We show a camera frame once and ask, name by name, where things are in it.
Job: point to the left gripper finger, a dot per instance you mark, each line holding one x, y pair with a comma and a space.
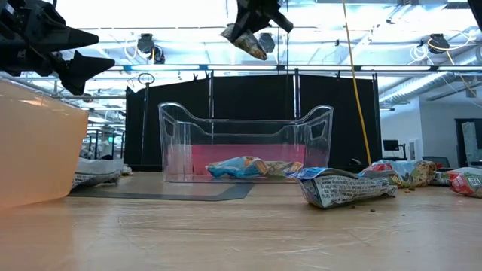
81, 73
64, 39

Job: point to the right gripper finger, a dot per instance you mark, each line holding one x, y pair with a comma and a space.
248, 20
280, 20

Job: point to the snack bars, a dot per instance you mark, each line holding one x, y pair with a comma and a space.
250, 45

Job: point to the gold granola bar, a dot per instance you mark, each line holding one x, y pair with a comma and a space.
282, 168

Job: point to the blue and orange granola bar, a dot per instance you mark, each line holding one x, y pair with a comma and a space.
233, 167

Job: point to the blue red-ended granola bar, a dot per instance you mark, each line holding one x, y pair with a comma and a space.
376, 168

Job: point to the silver and blue granola bar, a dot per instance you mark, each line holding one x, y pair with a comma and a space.
418, 173

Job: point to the red green chocolate chip bar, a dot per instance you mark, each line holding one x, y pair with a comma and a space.
465, 182

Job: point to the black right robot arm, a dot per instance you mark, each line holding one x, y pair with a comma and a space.
477, 5

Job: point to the granola crumb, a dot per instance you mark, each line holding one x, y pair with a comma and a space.
406, 190

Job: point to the black ceiling lamp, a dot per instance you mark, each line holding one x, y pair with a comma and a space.
438, 42
146, 43
267, 42

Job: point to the black partition screen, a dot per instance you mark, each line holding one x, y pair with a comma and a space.
256, 98

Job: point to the orange plastic bin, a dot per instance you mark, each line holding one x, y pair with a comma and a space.
37, 150

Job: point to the clear plastic bin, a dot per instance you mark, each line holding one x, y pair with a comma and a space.
180, 131

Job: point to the pink plastic bin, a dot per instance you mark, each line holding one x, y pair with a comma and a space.
233, 152

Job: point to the grey-bordered clear mat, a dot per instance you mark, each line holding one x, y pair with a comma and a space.
188, 197

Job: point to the black monitor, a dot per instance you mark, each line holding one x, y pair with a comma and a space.
391, 145

